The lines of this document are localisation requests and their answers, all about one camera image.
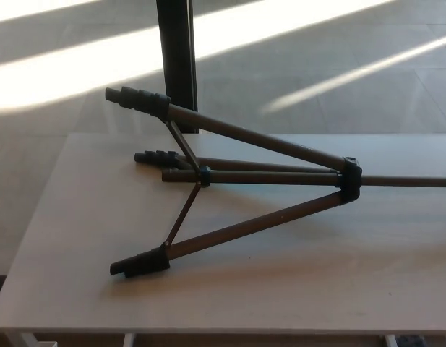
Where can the white desk frame leg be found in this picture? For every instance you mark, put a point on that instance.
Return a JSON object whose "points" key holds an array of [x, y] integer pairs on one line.
{"points": [[128, 340], [27, 339], [391, 341]]}

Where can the brown tripod with black joints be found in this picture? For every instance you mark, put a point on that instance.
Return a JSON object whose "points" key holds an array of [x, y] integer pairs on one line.
{"points": [[349, 178]]}

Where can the black vertical post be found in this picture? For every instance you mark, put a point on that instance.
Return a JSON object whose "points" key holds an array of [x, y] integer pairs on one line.
{"points": [[175, 54]]}

